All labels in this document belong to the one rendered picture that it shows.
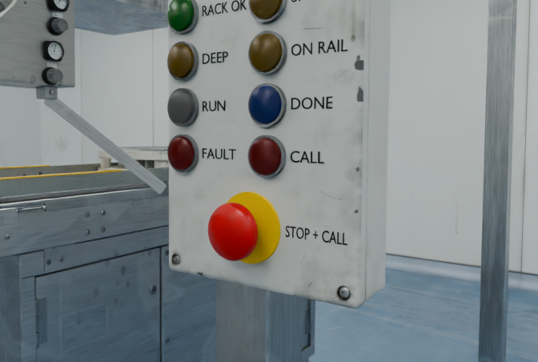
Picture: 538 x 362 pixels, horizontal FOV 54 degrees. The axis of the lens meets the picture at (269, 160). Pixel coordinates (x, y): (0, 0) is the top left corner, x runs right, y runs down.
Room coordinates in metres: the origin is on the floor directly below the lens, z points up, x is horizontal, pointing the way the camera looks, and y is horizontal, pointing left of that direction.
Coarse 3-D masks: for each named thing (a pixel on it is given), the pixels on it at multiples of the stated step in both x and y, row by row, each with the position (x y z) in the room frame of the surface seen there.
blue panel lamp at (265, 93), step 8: (264, 88) 0.36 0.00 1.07; (272, 88) 0.36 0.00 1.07; (256, 96) 0.36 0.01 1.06; (264, 96) 0.36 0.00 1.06; (272, 96) 0.36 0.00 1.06; (256, 104) 0.36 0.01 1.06; (264, 104) 0.36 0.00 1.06; (272, 104) 0.36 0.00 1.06; (280, 104) 0.36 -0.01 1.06; (256, 112) 0.36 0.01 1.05; (264, 112) 0.36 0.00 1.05; (272, 112) 0.36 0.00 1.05; (256, 120) 0.37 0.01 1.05; (264, 120) 0.36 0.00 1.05; (272, 120) 0.36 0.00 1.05
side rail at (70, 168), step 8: (8, 168) 1.23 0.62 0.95; (16, 168) 1.25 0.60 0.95; (24, 168) 1.26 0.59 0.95; (32, 168) 1.28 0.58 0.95; (40, 168) 1.30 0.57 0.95; (48, 168) 1.32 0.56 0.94; (56, 168) 1.34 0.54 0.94; (64, 168) 1.36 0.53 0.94; (72, 168) 1.38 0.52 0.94; (80, 168) 1.40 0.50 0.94; (88, 168) 1.42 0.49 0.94; (96, 168) 1.44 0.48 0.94; (0, 176) 1.22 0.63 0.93; (8, 176) 1.23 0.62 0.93
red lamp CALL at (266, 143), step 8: (256, 144) 0.37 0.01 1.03; (264, 144) 0.36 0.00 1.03; (272, 144) 0.36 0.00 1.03; (256, 152) 0.36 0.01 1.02; (264, 152) 0.36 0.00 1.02; (272, 152) 0.36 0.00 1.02; (280, 152) 0.36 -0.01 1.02; (256, 160) 0.36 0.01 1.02; (264, 160) 0.36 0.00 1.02; (272, 160) 0.36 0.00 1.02; (280, 160) 0.36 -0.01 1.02; (256, 168) 0.37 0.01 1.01; (264, 168) 0.36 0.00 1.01; (272, 168) 0.36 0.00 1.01
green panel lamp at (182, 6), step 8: (176, 0) 0.41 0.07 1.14; (184, 0) 0.40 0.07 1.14; (168, 8) 0.41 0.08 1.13; (176, 8) 0.41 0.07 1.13; (184, 8) 0.40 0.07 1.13; (192, 8) 0.40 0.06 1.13; (168, 16) 0.41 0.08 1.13; (176, 16) 0.41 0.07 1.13; (184, 16) 0.40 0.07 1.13; (192, 16) 0.40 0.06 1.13; (176, 24) 0.41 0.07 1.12; (184, 24) 0.40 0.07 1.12
